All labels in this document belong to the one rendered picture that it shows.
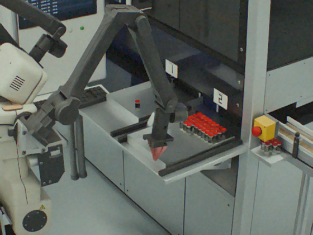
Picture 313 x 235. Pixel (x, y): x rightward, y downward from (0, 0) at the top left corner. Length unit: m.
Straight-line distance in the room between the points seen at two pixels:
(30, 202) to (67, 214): 1.28
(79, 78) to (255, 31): 0.69
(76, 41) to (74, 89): 1.06
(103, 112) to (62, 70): 0.43
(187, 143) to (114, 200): 1.24
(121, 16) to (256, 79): 0.65
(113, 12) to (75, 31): 1.08
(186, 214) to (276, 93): 0.90
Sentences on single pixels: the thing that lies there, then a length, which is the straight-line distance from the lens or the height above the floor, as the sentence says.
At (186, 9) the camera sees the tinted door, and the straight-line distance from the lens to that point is 2.79.
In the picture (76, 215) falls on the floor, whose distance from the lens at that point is 3.76.
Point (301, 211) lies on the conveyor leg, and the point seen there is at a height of 0.62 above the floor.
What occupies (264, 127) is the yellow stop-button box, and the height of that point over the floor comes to 1.02.
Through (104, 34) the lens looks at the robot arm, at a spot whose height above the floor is 1.48.
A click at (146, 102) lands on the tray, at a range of 2.99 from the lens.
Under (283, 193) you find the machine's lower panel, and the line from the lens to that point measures 3.03.
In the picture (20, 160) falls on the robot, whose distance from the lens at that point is 2.45.
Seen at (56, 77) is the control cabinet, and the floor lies 0.88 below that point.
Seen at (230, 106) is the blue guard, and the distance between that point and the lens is 2.70.
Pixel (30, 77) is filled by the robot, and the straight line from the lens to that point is 2.27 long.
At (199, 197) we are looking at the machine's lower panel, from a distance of 3.11.
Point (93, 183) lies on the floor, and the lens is 4.00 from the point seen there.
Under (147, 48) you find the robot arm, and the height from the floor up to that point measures 1.39.
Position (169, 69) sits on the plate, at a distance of 2.99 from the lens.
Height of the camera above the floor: 2.30
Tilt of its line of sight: 29 degrees down
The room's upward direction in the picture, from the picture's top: straight up
